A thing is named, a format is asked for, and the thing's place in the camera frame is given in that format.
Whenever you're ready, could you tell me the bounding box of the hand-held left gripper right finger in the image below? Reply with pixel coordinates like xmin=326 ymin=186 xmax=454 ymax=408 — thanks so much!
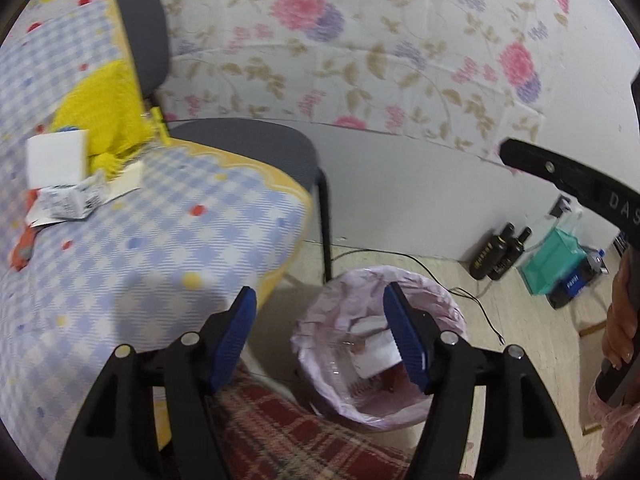
xmin=382 ymin=281 xmax=583 ymax=480

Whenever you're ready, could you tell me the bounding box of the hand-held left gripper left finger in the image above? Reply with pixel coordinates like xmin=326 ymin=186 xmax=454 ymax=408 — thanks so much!
xmin=55 ymin=286 xmax=258 ymax=480

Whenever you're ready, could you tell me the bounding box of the bin with pink bag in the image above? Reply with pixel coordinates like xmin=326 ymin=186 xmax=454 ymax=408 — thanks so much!
xmin=290 ymin=266 xmax=468 ymax=432

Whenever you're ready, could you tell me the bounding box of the clear barcode plastic package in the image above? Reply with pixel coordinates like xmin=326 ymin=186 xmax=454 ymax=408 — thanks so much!
xmin=25 ymin=170 xmax=108 ymax=226

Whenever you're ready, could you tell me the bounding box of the brown leather piece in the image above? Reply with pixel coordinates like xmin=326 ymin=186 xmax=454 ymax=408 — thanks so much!
xmin=11 ymin=225 xmax=41 ymax=273

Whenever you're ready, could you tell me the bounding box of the person's right hand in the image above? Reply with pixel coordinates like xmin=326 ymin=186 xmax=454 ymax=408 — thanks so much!
xmin=601 ymin=252 xmax=640 ymax=378

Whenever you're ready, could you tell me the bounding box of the teal clear container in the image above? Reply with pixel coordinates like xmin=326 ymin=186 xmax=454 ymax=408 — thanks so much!
xmin=517 ymin=212 xmax=593 ymax=296

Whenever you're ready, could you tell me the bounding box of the dark blue box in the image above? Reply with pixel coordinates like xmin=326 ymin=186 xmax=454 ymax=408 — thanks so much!
xmin=547 ymin=260 xmax=608 ymax=310

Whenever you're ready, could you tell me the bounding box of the red plaid cloth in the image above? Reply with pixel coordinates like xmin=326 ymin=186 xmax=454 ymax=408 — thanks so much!
xmin=155 ymin=360 xmax=473 ymax=480

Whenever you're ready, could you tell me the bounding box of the dark glass bottle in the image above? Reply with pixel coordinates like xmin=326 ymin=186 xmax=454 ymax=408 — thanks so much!
xmin=487 ymin=226 xmax=533 ymax=282
xmin=469 ymin=222 xmax=516 ymax=281

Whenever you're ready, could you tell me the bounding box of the floral print plastic sheet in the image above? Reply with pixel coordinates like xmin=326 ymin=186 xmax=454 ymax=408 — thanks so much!
xmin=97 ymin=0 xmax=638 ymax=173

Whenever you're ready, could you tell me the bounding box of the black cable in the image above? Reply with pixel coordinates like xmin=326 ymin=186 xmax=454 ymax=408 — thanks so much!
xmin=330 ymin=247 xmax=508 ymax=347

